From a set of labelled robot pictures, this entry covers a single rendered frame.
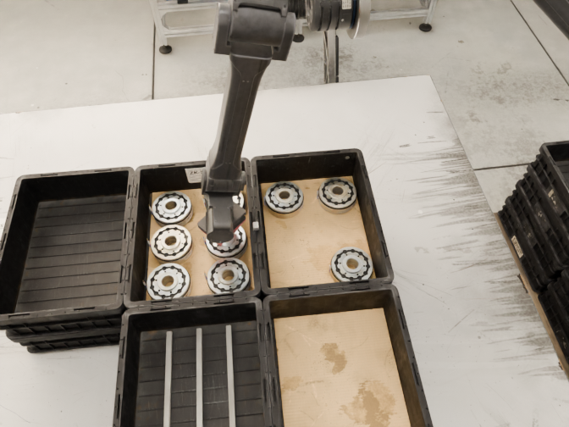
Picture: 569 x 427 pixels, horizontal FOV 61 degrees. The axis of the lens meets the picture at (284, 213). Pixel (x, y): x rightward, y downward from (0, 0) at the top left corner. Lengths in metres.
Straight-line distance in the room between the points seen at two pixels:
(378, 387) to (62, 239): 0.87
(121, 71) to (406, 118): 1.90
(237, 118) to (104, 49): 2.55
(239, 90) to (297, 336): 0.60
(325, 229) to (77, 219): 0.66
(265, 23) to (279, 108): 1.05
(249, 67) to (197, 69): 2.29
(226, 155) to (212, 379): 0.50
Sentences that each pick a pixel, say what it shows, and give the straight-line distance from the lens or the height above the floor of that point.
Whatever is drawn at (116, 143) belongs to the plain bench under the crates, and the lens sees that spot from 1.71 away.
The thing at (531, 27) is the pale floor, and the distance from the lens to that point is 3.68.
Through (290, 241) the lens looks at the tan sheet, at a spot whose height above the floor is 0.83.
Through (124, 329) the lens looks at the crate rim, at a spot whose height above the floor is 0.93.
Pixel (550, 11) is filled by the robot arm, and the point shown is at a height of 1.45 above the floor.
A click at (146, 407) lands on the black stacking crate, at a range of 1.13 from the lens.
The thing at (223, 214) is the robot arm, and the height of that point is 1.08.
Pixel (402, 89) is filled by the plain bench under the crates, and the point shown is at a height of 0.70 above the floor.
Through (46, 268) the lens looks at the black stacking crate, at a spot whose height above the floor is 0.83.
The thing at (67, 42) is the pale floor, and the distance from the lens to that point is 3.47.
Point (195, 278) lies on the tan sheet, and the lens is 1.21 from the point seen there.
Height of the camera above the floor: 1.90
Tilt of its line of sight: 56 degrees down
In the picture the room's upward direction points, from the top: straight up
